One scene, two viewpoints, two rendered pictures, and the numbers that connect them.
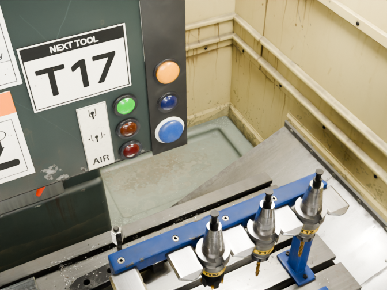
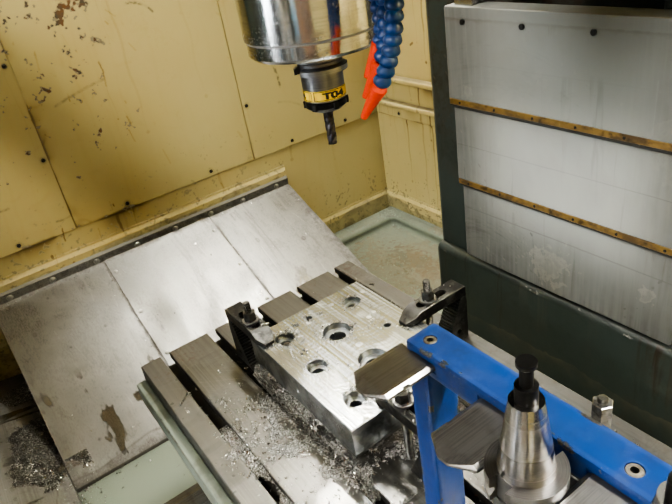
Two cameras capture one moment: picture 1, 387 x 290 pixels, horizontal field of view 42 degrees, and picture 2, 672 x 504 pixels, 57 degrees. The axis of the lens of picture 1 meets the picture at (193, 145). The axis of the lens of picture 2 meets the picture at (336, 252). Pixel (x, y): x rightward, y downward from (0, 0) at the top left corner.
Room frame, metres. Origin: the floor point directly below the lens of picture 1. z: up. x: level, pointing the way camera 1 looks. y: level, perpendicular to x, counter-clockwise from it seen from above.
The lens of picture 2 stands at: (0.41, -0.34, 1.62)
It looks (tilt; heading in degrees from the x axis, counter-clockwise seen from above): 30 degrees down; 86
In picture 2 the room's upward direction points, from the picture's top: 10 degrees counter-clockwise
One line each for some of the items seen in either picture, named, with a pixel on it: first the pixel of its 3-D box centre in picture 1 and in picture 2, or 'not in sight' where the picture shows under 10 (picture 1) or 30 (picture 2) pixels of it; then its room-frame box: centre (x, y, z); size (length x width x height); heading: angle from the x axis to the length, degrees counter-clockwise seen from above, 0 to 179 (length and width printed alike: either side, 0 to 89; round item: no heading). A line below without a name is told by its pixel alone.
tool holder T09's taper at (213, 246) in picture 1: (213, 237); (526, 433); (0.55, -0.04, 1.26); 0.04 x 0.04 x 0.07
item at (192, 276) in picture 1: (186, 264); (473, 437); (0.52, 0.01, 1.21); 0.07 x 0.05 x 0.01; 26
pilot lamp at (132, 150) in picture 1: (131, 150); not in sight; (0.41, 0.07, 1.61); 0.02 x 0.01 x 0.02; 116
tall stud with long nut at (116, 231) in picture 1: (118, 243); (599, 434); (0.75, 0.19, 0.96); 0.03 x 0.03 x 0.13
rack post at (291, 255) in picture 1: (304, 231); not in sight; (0.72, -0.26, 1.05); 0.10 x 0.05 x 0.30; 26
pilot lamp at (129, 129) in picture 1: (128, 128); not in sight; (0.41, 0.07, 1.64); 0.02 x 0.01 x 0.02; 116
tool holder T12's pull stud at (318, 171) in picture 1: (318, 178); not in sight; (0.64, -0.23, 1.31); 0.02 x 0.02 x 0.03
